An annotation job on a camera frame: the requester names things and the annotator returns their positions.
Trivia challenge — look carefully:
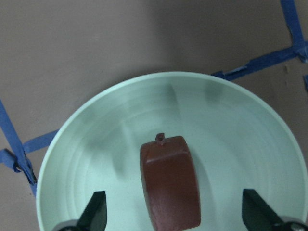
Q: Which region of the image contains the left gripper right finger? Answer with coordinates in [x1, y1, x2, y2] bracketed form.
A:
[242, 189, 308, 231]

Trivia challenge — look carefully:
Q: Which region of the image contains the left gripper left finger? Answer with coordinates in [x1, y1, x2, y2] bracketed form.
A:
[54, 191, 107, 231]

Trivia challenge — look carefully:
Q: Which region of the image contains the brown bun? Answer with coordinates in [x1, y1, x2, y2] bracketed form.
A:
[140, 133, 201, 231]

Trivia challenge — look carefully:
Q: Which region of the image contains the green round plate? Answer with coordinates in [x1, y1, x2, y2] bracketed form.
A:
[37, 72, 308, 231]

